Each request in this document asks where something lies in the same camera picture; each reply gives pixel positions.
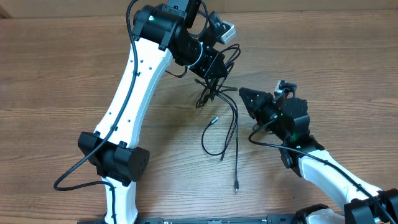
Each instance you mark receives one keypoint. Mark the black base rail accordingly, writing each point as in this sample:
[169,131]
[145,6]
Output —
[270,219]

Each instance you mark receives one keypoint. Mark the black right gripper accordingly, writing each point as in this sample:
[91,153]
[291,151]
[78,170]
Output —
[254,106]

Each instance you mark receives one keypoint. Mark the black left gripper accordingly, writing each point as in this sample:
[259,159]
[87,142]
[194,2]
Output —
[214,57]

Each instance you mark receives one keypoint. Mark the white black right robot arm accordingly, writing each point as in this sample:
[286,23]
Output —
[284,124]

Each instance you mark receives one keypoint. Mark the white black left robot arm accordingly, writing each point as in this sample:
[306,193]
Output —
[159,35]

